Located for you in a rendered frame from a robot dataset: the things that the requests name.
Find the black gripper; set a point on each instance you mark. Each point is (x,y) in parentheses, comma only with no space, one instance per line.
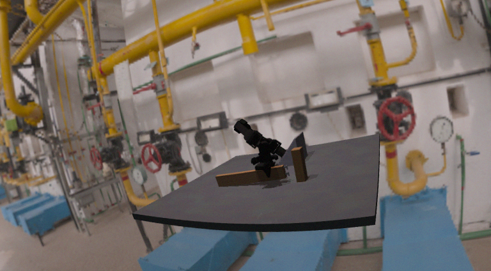
(267,162)

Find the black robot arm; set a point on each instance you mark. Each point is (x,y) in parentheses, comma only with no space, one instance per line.
(255,139)

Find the brown wooden board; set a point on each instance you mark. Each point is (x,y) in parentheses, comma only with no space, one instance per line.
(252,176)

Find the brown wooden post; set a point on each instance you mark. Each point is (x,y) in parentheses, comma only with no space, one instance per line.
(299,164)

